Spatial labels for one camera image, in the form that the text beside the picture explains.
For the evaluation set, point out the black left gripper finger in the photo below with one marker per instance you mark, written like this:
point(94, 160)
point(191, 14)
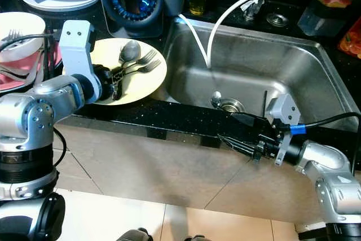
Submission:
point(120, 73)
point(120, 90)

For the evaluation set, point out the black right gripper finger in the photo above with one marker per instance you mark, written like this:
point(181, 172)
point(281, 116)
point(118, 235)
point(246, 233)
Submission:
point(240, 118)
point(238, 146)

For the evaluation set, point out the silver spoon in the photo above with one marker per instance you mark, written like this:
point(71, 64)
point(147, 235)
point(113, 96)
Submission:
point(130, 51)

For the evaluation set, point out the silver fork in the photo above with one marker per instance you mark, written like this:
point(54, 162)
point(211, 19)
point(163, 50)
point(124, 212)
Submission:
point(151, 66)
point(11, 36)
point(145, 58)

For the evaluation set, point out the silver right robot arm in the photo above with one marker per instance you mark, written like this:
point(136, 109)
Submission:
point(330, 176)

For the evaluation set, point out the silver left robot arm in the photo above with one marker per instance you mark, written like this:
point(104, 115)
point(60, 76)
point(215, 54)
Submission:
point(34, 111)

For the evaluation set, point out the metal drain strainer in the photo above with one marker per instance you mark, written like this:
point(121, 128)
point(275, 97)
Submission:
point(230, 105)

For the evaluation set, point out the yellow plate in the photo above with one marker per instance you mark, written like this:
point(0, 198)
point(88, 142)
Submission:
point(146, 86)

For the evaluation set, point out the metal sink stopper knob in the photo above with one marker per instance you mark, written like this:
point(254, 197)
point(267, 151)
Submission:
point(215, 100)

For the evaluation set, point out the stainless steel sink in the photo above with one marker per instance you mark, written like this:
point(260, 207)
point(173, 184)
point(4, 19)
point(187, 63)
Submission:
point(265, 71)

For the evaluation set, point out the pink plate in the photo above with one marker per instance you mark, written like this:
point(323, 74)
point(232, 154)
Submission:
point(53, 60)

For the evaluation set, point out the black round blue-ringed appliance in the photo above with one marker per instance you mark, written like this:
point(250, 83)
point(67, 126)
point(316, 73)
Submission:
point(115, 1)

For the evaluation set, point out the silver cutlery piece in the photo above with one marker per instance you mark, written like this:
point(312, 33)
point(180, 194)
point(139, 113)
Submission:
point(17, 73)

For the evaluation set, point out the robot right leg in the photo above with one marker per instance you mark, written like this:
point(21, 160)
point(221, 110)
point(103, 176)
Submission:
point(197, 238)

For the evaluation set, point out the robot leg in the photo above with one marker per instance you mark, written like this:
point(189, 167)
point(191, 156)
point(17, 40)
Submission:
point(197, 238)
point(135, 235)

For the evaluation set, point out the white bowl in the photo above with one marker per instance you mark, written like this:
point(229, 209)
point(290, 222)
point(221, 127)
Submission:
point(22, 26)

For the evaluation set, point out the round metal sink cover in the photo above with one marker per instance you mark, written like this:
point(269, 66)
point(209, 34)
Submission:
point(277, 20)

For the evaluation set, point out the clear plastic container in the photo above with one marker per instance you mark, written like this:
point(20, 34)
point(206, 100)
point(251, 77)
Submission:
point(318, 22)

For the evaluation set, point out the red orange packet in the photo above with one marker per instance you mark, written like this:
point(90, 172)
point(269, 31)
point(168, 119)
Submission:
point(351, 40)

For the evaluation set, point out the robot left leg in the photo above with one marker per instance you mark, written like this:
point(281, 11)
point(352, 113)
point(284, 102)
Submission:
point(135, 235)

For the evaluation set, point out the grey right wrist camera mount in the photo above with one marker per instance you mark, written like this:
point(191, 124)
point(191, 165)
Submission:
point(282, 110)

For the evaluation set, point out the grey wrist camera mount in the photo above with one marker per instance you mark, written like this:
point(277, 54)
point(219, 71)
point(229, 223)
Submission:
point(76, 40)
point(282, 110)

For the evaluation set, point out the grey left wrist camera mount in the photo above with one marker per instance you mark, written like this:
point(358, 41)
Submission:
point(76, 40)

